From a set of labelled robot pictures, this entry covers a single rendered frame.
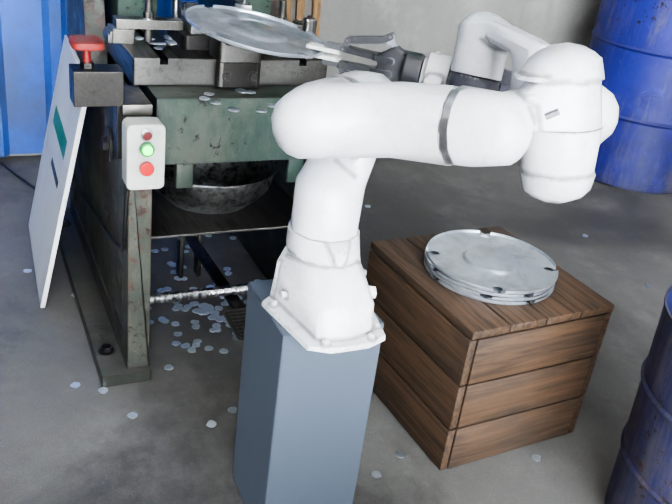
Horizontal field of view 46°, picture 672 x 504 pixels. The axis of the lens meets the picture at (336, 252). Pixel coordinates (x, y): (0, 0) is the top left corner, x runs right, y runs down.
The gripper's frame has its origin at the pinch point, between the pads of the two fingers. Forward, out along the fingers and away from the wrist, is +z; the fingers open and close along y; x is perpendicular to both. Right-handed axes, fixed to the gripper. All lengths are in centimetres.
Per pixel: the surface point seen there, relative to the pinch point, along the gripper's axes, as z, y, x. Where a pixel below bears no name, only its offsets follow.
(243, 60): 18.9, -7.0, -7.1
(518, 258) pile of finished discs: -49, -38, -8
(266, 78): 15.2, -11.6, -13.7
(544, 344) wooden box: -58, -47, 10
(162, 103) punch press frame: 29.8, -15.1, 9.2
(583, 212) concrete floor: -81, -73, -147
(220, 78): 22.7, -11.2, -4.2
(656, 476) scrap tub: -80, -55, 33
